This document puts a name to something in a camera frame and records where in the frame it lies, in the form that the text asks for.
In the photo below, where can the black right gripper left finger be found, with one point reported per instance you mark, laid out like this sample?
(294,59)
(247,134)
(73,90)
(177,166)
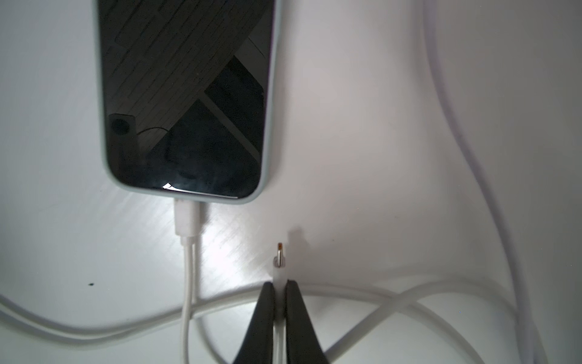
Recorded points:
(258,344)

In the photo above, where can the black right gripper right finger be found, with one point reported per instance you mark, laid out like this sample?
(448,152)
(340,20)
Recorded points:
(302,345)

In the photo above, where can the phone with light green case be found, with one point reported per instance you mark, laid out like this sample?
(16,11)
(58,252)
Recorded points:
(187,96)

